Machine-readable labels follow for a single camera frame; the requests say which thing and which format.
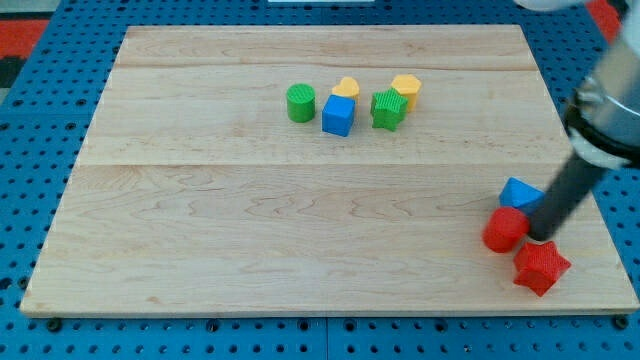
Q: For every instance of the green star block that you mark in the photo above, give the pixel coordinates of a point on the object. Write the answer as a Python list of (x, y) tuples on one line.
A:
[(388, 109)]

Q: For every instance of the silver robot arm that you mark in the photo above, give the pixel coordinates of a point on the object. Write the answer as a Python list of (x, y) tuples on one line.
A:
[(601, 121)]

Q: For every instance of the blue triangular block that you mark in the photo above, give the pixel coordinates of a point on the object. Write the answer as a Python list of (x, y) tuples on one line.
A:
[(520, 195)]

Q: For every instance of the yellow hexagon block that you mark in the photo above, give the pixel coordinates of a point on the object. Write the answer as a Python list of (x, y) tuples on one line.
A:
[(408, 86)]

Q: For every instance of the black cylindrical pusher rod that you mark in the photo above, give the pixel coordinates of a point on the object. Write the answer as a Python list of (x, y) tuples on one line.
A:
[(571, 184)]

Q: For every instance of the red cylinder block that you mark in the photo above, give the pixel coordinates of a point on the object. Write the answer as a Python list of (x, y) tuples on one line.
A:
[(504, 229)]

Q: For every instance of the red star block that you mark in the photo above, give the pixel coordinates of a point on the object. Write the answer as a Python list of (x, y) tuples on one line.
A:
[(539, 266)]

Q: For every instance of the blue cube block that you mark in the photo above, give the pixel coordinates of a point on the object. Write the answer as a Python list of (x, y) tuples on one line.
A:
[(338, 115)]

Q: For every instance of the yellow heart block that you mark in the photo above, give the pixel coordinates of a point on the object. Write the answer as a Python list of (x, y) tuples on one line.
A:
[(347, 87)]

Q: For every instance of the green cylinder block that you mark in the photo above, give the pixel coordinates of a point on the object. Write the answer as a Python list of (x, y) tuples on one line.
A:
[(300, 98)]

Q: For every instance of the wooden board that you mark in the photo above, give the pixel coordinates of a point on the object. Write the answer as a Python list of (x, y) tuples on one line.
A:
[(194, 194)]

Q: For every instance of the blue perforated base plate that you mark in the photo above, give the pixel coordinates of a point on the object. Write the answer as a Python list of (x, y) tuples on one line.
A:
[(44, 119)]

